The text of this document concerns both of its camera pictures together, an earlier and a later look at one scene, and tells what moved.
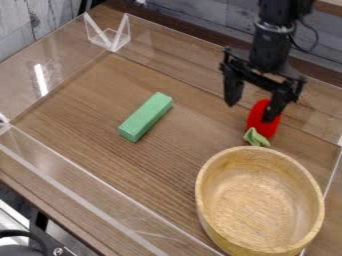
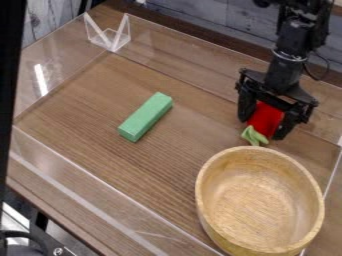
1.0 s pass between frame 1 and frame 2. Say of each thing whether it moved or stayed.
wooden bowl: stayed
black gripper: moved
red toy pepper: stayed
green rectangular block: stayed
